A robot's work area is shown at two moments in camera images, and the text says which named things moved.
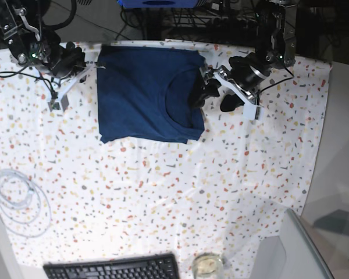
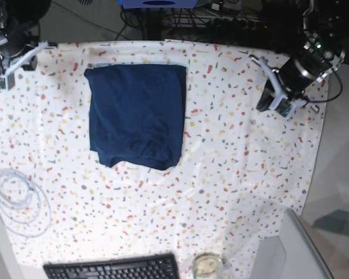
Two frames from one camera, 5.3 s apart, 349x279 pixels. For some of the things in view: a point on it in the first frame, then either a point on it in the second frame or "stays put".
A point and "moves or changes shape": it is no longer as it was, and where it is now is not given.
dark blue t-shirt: x=148 y=95 moves or changes shape
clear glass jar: x=207 y=265 stays put
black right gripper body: x=71 y=61 -> x=14 y=39
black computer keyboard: x=156 y=266 stays put
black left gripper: x=249 y=71 -> x=295 y=76
